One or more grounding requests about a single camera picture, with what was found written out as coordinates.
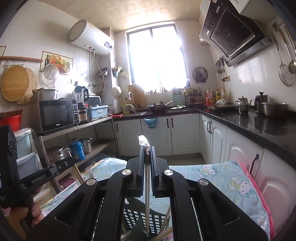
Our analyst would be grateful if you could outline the chopstick pair six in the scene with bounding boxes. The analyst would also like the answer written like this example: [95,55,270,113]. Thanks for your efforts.
[159,207,171,234]

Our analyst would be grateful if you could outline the chopstick pair eight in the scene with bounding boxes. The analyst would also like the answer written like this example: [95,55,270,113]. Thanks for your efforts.
[138,135,151,237]

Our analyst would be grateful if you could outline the person's left hand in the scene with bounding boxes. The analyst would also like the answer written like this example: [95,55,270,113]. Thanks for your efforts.
[3,185,45,229]

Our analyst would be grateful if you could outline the plastic drawer cabinet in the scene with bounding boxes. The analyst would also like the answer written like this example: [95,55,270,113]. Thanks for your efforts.
[14,128,40,179]

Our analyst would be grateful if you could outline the green plastic utensil basket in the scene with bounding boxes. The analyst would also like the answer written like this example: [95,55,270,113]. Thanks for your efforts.
[122,197,170,237]

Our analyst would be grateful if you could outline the Hello Kitty tablecloth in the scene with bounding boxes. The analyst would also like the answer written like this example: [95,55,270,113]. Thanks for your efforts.
[40,157,271,241]

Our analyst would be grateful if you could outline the steel pots on shelf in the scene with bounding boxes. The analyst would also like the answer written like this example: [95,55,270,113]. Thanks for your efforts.
[46,146,71,164]

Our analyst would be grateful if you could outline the blue canister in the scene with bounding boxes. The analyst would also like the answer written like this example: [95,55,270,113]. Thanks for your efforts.
[70,138,85,162]

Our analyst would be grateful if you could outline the red plastic basin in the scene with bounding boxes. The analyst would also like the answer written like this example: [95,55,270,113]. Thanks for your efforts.
[0,114,22,132]

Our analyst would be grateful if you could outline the black microwave oven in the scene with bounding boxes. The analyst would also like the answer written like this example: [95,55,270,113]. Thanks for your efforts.
[29,98,80,135]

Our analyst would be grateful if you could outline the blue storage box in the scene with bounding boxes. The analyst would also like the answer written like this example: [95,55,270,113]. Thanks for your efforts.
[88,105,108,121]

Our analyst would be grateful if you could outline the round bamboo tray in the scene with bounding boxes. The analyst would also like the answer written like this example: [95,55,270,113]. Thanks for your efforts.
[1,65,38,105]

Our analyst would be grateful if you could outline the black frying pan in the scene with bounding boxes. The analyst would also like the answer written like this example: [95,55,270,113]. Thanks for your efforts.
[147,100,173,113]

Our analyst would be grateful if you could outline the steel kettle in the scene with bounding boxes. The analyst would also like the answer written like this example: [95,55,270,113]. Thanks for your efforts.
[234,96,252,115]

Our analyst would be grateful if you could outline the blender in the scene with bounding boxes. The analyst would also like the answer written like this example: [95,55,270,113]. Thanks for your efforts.
[73,86,89,124]

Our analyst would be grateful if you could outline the black cooking pot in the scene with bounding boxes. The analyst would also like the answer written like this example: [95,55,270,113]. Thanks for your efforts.
[254,92,288,118]

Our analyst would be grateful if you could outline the white water heater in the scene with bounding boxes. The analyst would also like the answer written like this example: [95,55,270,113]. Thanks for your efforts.
[66,19,114,56]

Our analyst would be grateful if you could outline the black range hood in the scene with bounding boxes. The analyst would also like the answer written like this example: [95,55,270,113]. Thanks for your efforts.
[200,1,271,67]

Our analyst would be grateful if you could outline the wall fan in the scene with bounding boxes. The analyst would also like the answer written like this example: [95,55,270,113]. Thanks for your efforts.
[192,67,208,83]

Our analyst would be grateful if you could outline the wire skimmer ladle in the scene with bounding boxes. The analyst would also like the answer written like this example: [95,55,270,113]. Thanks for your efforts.
[272,33,293,87]

